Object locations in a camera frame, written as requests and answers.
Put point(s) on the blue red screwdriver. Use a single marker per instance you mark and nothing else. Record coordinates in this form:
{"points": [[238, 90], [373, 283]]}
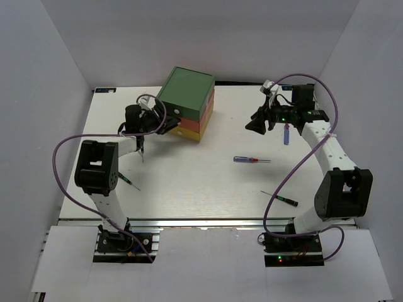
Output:
{"points": [[286, 134], [243, 159]]}

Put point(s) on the slim green screwdriver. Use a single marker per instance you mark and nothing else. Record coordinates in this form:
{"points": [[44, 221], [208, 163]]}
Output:
{"points": [[128, 181], [282, 199]]}

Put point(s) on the slim green screwdriver left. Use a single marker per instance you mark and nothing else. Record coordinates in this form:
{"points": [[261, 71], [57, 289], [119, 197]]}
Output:
{"points": [[128, 181]]}

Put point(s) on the yellow bottom drawer box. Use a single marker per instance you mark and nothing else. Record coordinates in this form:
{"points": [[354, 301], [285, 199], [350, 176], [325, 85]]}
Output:
{"points": [[189, 135]]}

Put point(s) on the left black logo sticker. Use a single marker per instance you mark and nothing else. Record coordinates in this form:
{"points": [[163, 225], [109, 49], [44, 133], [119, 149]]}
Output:
{"points": [[105, 90]]}

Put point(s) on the aluminium front rail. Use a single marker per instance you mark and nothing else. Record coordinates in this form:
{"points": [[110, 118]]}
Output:
{"points": [[161, 223]]}

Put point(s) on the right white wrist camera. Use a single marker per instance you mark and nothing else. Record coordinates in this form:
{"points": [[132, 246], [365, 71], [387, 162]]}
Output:
{"points": [[269, 89]]}

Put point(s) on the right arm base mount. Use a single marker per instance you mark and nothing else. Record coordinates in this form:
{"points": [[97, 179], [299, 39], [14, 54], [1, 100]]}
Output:
{"points": [[303, 251]]}

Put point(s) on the orange middle drawer box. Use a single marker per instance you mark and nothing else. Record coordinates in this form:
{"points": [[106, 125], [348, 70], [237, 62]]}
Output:
{"points": [[197, 127]]}

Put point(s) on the blue red screwdriver centre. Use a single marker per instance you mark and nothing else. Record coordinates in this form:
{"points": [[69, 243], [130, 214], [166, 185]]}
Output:
{"points": [[243, 159]]}

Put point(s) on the slim green screwdriver right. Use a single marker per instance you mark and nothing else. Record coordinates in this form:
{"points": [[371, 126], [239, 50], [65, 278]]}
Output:
{"points": [[282, 199]]}

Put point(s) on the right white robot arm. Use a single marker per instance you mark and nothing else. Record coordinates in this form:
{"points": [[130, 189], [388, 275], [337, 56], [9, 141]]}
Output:
{"points": [[345, 190]]}

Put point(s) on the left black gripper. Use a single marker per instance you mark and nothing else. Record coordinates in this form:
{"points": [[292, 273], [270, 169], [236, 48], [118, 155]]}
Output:
{"points": [[170, 122]]}

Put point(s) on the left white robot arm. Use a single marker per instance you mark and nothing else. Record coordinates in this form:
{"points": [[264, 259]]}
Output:
{"points": [[97, 169]]}

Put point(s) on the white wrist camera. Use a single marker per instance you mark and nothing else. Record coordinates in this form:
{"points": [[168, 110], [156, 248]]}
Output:
{"points": [[146, 102], [269, 89]]}

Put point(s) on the blue red screwdriver right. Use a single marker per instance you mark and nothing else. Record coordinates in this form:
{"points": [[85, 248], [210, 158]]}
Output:
{"points": [[286, 134]]}

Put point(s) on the green top drawer box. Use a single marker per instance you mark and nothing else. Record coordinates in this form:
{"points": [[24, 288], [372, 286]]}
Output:
{"points": [[186, 92]]}

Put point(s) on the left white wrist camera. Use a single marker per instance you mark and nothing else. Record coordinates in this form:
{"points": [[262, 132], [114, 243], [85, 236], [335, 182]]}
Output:
{"points": [[146, 102]]}

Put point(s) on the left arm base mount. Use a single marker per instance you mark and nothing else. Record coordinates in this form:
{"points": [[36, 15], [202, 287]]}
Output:
{"points": [[115, 247]]}

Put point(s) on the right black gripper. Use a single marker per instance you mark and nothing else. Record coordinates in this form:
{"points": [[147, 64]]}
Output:
{"points": [[257, 124]]}

